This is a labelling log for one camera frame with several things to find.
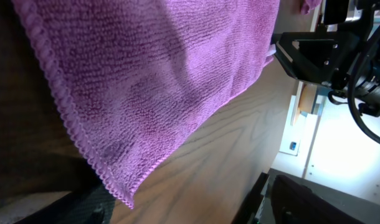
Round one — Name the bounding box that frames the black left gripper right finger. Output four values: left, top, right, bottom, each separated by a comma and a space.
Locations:
270, 175, 363, 224

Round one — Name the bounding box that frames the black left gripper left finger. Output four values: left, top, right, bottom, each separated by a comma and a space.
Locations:
15, 184, 115, 224

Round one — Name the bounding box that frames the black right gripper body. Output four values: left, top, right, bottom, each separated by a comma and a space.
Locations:
272, 0, 380, 117

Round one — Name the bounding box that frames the pink purple microfiber cloth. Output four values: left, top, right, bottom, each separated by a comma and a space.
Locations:
13, 0, 280, 208

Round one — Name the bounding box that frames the dark purple crumpled cloth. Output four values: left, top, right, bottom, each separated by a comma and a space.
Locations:
300, 0, 322, 15

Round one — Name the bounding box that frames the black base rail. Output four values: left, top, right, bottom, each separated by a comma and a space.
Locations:
232, 173, 269, 224

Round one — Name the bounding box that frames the right black cable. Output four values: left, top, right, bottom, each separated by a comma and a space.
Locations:
347, 14, 380, 149

